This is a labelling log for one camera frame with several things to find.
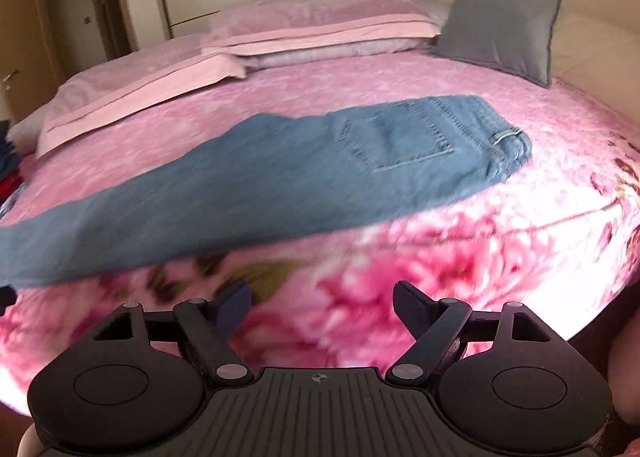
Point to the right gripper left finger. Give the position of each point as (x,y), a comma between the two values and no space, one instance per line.
(206,329)

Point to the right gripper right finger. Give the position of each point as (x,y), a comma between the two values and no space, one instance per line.
(436,327)

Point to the blue denim jeans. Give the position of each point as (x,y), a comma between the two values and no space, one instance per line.
(272,178)

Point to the pink floral bed blanket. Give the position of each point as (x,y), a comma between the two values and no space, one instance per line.
(561,235)

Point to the red folded garment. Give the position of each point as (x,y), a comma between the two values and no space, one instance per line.
(9,185)

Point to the left pink pillow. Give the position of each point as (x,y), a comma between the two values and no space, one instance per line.
(105,94)

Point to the pink pillow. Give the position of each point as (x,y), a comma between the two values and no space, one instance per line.
(276,26)
(105,94)

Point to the dark blue folded sweater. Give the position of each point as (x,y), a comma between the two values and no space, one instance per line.
(9,159)

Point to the grey square cushion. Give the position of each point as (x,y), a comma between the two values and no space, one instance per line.
(511,36)

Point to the wooden bedroom door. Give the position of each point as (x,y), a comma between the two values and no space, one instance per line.
(30,70)

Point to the right pink pillow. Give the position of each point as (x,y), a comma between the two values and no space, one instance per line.
(276,26)

